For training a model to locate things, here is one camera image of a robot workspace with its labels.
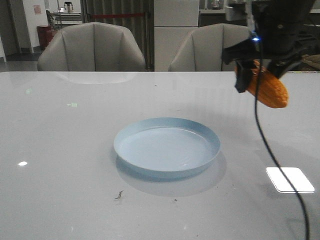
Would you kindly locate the light blue round plate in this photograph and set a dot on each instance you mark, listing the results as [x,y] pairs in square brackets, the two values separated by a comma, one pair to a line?
[167,147]

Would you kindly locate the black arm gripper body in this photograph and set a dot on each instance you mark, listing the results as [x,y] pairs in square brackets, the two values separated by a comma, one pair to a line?
[275,29]

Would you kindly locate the background metal table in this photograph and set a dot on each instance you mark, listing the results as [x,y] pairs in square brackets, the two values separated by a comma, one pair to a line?
[62,13]

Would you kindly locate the red bin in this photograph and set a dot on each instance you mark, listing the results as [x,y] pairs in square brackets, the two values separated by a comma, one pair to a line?
[44,35]

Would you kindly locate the beige cushion at right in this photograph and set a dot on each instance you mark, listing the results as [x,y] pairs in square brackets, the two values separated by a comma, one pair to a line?
[310,62]

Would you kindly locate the right beige upholstered chair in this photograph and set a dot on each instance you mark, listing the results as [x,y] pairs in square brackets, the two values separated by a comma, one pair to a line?
[201,50]

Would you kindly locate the left beige upholstered chair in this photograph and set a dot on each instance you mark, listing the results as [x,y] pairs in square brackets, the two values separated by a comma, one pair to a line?
[92,47]

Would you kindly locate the white cabinet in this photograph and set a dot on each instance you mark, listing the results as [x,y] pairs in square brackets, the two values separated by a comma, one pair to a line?
[173,19]

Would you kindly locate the orange corn cob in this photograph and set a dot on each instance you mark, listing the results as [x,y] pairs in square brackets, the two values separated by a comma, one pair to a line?
[272,92]

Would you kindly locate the red barrier belt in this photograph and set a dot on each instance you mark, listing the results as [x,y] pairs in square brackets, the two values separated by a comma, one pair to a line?
[117,16]

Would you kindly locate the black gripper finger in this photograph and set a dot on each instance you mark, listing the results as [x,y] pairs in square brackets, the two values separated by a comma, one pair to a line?
[284,60]
[244,74]

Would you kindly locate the beige upholstered chair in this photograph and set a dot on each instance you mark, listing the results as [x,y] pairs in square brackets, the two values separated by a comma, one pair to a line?
[92,47]
[201,50]

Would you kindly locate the dark counter with white top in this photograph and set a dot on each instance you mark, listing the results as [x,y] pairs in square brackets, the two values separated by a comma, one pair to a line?
[212,17]

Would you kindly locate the pink wall notice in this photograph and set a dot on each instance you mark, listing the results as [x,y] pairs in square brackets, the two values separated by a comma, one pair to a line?
[37,9]

